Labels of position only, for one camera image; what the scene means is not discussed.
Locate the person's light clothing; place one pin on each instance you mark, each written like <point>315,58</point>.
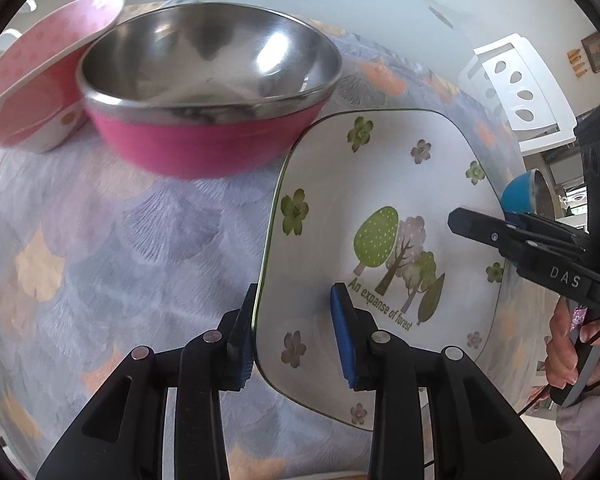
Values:
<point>585,435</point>

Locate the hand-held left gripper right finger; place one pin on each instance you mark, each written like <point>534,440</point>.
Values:
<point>341,335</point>

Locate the pink polka dot bowl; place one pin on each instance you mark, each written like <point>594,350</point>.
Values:
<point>35,75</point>

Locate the small framed picture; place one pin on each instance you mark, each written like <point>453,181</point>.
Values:
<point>599,54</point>

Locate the white forest print plate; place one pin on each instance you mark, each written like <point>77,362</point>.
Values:
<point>330,240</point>

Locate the orange wall ornaments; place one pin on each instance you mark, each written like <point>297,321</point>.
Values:
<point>573,55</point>

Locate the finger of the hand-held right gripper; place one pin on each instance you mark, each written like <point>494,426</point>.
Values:
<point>480,227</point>
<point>550,232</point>

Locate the leaf print tablecloth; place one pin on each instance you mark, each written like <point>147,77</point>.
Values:
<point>130,240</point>

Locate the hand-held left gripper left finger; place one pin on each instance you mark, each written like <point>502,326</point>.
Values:
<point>241,360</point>

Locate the blue steel bowl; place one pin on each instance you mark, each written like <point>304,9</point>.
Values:
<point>517,195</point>

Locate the pink steel bowl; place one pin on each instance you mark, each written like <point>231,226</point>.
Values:
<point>190,140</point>

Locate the person's right hand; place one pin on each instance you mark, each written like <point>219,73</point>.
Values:
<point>559,350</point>

